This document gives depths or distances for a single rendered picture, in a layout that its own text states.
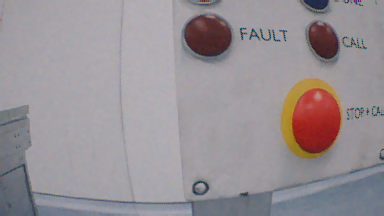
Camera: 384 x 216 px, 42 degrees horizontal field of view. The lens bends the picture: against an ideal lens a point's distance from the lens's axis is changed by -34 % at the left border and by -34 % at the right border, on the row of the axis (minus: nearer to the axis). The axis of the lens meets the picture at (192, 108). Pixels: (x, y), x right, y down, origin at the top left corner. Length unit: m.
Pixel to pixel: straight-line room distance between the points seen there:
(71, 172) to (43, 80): 0.68
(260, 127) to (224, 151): 0.02
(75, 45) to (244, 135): 3.78
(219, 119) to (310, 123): 0.06
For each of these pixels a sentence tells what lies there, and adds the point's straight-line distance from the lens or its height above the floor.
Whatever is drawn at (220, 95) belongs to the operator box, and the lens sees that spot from 0.40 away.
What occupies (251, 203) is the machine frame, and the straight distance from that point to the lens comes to 0.47.
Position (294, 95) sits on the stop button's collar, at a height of 0.87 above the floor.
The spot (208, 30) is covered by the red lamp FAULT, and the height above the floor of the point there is 0.91.
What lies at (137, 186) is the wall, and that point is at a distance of 4.18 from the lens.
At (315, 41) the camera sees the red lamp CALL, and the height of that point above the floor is 0.91.
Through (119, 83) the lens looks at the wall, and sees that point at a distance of 4.13.
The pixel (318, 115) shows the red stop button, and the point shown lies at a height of 0.86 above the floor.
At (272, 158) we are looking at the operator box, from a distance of 0.40.
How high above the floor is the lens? 0.89
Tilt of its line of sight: 3 degrees down
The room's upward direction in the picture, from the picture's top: 4 degrees counter-clockwise
